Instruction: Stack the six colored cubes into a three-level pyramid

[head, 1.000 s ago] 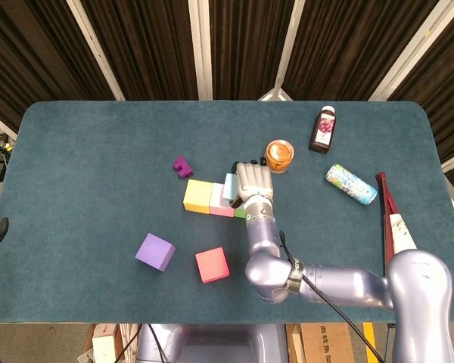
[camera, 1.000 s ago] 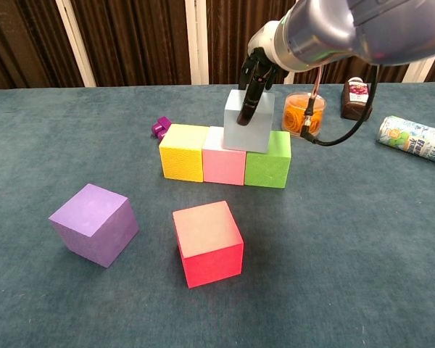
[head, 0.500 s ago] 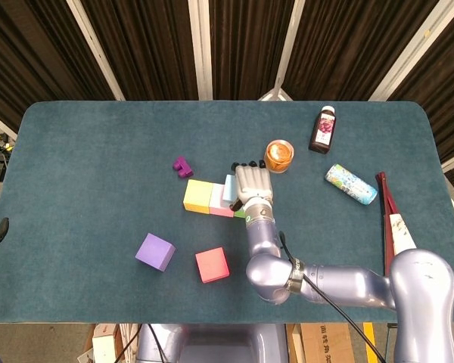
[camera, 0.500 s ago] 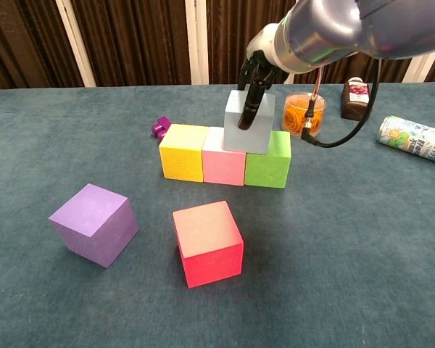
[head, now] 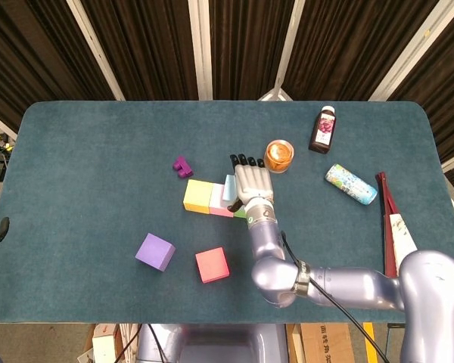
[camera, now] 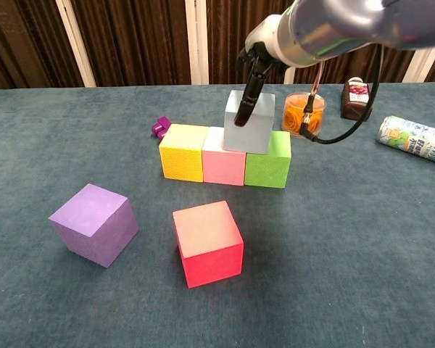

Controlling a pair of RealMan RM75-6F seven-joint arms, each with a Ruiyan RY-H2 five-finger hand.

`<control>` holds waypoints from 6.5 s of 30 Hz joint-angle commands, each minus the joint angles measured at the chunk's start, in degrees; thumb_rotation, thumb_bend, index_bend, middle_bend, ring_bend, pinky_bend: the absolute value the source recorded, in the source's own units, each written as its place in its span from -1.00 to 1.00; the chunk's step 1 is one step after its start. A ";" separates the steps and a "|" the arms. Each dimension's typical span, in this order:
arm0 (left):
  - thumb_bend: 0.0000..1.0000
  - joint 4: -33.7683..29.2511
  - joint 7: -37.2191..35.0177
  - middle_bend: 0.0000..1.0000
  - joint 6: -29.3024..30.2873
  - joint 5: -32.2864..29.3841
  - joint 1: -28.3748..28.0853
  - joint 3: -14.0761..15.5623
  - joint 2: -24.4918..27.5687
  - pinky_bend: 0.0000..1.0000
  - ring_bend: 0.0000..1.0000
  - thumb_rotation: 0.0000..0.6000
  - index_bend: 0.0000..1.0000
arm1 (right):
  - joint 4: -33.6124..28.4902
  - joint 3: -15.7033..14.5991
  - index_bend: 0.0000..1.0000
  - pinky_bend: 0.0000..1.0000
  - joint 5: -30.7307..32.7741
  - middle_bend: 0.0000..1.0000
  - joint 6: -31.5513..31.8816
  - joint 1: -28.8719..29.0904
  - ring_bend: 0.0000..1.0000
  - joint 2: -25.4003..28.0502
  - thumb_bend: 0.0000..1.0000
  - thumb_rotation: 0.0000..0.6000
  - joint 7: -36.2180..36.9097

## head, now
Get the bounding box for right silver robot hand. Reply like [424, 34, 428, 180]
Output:
[228, 153, 275, 213]

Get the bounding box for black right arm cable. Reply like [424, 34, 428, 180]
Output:
[279, 230, 390, 363]

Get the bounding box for black printed arm strap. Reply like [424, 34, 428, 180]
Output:
[291, 260, 311, 296]

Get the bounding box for white partition foot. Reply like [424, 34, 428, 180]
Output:
[257, 87, 294, 102]

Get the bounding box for white cardboard box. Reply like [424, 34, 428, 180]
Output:
[92, 331, 118, 363]

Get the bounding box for pink foam cube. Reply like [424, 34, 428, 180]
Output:
[208, 183, 236, 218]

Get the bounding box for clear jar of rubber bands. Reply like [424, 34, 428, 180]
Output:
[263, 139, 295, 175]

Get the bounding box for printed drink can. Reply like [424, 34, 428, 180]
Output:
[325, 163, 378, 206]

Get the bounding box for lavender robot torso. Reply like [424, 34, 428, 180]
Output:
[135, 323, 290, 363]

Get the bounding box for light blue foam cube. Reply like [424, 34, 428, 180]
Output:
[221, 173, 238, 201]

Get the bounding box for teal table cloth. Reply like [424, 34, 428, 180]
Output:
[0, 100, 454, 325]

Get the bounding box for red foam cube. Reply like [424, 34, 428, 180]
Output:
[194, 247, 231, 284]

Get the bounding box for small purple toy block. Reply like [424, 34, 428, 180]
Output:
[173, 156, 194, 180]

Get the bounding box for yellow foam cube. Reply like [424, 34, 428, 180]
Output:
[182, 178, 216, 213]

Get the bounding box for light wooden board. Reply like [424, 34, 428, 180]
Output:
[286, 323, 307, 363]

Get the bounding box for red paper folding fan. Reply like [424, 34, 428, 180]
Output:
[375, 171, 419, 279]

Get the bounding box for brown cardboard box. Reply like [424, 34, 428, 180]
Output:
[300, 323, 356, 363]

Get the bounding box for brown pleated curtain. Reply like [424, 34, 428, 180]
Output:
[0, 0, 454, 197]

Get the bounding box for dark juice bottle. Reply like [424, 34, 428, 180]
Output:
[308, 105, 337, 155]

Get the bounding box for purple foam cube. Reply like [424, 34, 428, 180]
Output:
[135, 232, 176, 273]

